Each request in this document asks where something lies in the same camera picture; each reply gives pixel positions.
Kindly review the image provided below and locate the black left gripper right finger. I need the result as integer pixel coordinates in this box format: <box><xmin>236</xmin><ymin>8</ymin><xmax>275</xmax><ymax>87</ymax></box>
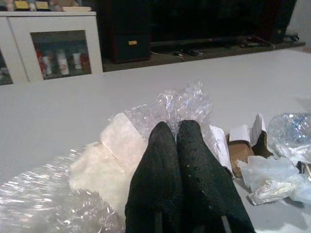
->
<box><xmin>175</xmin><ymin>119</ymin><xmax>256</xmax><ymax>233</ymax></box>

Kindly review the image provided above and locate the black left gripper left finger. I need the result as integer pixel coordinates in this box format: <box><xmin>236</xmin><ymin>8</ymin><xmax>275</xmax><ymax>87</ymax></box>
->
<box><xmin>124</xmin><ymin>121</ymin><xmax>183</xmax><ymax>233</ymax></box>

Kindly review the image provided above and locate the clear bubble wrap sheet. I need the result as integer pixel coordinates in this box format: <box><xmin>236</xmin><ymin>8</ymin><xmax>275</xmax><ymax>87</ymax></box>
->
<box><xmin>0</xmin><ymin>81</ymin><xmax>214</xmax><ymax>233</ymax></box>

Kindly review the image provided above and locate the white foam packing piece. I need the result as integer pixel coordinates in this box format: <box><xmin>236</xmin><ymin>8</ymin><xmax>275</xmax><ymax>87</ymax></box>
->
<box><xmin>69</xmin><ymin>112</ymin><xmax>149</xmax><ymax>214</ymax></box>

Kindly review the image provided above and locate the torn brown cardboard box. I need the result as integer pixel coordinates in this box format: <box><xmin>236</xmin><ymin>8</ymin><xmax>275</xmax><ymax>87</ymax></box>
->
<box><xmin>225</xmin><ymin>113</ymin><xmax>280</xmax><ymax>179</ymax></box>

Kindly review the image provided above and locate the white translucent plastic wrapper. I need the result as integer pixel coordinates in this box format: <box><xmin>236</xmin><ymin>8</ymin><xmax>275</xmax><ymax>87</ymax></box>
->
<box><xmin>237</xmin><ymin>155</ymin><xmax>311</xmax><ymax>206</ymax></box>

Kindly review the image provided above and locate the crumpled clear plastic bag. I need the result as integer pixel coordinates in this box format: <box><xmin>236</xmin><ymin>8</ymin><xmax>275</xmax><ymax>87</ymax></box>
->
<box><xmin>267</xmin><ymin>112</ymin><xmax>311</xmax><ymax>161</ymax></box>

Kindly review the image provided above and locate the dark low tv bench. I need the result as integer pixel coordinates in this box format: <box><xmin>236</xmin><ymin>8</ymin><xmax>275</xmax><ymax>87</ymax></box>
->
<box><xmin>102</xmin><ymin>36</ymin><xmax>306</xmax><ymax>73</ymax></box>

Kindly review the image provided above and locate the dark wooden speaker cabinet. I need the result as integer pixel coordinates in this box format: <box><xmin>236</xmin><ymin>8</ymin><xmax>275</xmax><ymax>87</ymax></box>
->
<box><xmin>96</xmin><ymin>0</ymin><xmax>152</xmax><ymax>64</ymax></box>

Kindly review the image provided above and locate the black television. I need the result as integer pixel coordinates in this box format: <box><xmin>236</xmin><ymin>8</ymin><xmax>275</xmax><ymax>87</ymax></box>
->
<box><xmin>149</xmin><ymin>0</ymin><xmax>297</xmax><ymax>46</ymax></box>

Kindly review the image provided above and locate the white glass-door cabinet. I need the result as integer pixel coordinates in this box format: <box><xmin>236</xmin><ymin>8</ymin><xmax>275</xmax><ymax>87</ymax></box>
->
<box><xmin>0</xmin><ymin>11</ymin><xmax>104</xmax><ymax>85</ymax></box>

